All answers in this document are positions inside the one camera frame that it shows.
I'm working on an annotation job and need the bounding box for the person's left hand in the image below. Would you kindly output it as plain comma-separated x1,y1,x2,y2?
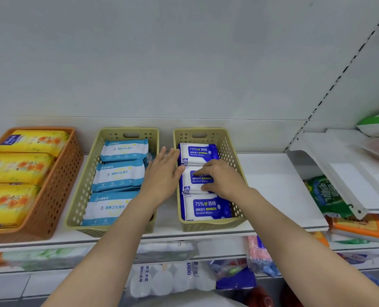
139,147,187,212

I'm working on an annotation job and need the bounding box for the person's right hand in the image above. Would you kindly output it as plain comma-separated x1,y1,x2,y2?
194,159,260,208

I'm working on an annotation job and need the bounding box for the olive plastic basket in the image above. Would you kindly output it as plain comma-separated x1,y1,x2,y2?
172,127,249,233
64,127,160,238

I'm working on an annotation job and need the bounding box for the stack of blue wipes packets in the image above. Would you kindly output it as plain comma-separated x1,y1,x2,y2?
81,138,153,227

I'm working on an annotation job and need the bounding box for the orange plastic basket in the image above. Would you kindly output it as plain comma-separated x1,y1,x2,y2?
0,127,84,245

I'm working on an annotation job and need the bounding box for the person's right forearm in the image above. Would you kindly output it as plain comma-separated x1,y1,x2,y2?
239,190,379,307

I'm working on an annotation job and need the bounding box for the person's left forearm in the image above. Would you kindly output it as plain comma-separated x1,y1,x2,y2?
42,188,168,307

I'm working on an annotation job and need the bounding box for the pink tissue pack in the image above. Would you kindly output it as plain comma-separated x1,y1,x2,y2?
245,235,281,278

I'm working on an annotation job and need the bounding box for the white bag blue print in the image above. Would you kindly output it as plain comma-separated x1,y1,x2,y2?
127,260,217,299

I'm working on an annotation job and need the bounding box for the blue tissue pack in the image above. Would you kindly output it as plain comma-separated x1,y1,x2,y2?
210,258,256,291

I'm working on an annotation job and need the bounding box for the green printed bag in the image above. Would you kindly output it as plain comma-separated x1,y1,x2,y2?
304,175,355,218

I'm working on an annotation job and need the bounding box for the green and white tissue pack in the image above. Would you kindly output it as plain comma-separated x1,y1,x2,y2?
2,241,196,272

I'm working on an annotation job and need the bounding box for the orange white tissue pack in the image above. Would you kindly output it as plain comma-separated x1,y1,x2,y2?
314,232,331,247

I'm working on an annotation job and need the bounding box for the white shirt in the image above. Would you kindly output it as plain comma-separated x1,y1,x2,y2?
144,290,244,307

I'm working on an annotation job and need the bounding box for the red pack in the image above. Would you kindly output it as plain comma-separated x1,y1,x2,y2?
247,281,305,307

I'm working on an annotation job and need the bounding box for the green white plastic bag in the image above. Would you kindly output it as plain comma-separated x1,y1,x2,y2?
357,111,379,137

